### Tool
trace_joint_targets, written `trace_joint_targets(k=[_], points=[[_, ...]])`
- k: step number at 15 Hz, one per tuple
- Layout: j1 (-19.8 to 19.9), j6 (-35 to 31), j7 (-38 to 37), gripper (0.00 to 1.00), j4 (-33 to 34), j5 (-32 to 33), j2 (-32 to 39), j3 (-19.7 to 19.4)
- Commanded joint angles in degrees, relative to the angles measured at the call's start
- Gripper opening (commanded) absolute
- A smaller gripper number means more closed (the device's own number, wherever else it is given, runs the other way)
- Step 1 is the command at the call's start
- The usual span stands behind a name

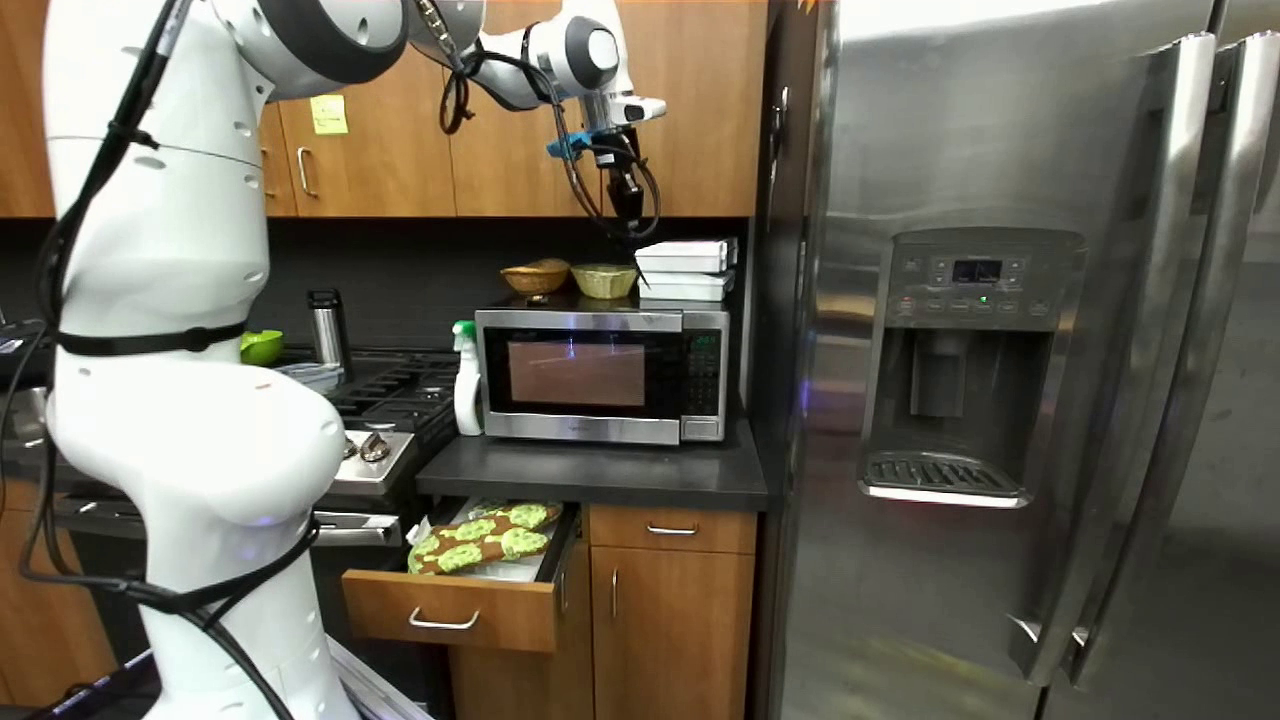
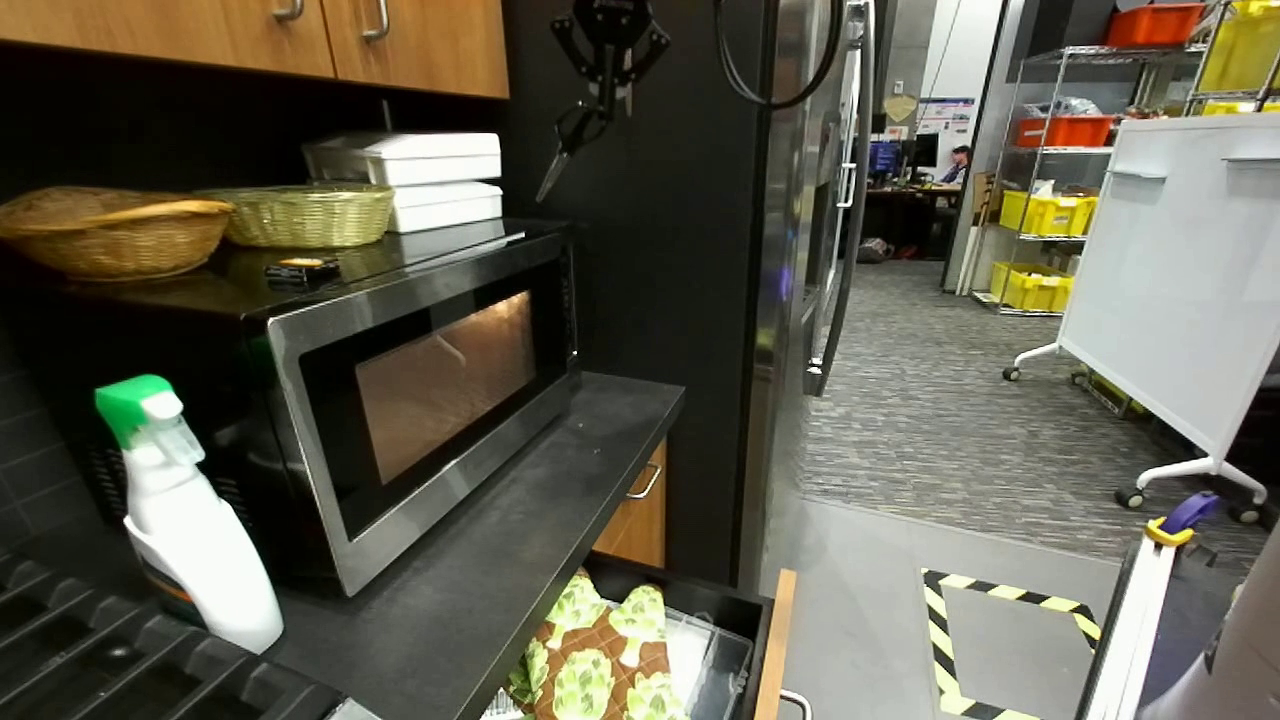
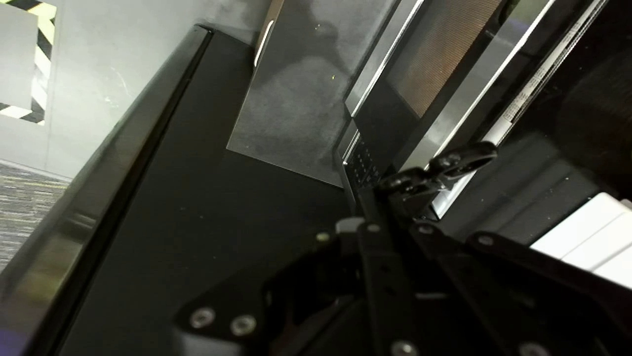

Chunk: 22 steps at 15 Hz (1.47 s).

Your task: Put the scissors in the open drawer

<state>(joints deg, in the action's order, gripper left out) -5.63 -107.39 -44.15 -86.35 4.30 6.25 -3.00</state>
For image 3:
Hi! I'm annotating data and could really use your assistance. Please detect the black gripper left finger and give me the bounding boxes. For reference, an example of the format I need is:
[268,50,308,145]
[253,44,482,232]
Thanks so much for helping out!
[172,218,424,356]

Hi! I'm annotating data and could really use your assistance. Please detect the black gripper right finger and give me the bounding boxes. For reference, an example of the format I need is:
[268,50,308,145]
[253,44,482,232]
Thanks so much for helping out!
[393,218,632,356]

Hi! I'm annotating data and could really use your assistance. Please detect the black handled scissors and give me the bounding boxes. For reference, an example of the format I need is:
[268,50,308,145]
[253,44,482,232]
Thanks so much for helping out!
[375,141,499,224]

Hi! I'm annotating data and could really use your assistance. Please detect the closed wooden drawer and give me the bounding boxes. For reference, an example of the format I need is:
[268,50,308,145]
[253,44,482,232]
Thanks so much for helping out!
[251,0,288,70]

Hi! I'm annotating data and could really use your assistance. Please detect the white flat box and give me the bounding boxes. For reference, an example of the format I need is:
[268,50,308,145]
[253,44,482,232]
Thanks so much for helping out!
[527,190,632,293]

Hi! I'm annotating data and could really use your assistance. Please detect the stainless steel refrigerator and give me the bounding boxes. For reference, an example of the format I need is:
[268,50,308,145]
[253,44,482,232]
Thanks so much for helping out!
[0,24,371,356]

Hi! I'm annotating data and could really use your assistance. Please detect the stainless steel microwave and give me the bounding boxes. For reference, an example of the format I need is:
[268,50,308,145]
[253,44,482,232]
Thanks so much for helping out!
[334,0,632,250]

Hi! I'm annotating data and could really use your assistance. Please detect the yellow black hazard tape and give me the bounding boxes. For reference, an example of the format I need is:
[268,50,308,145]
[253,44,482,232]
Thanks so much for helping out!
[0,0,59,127]

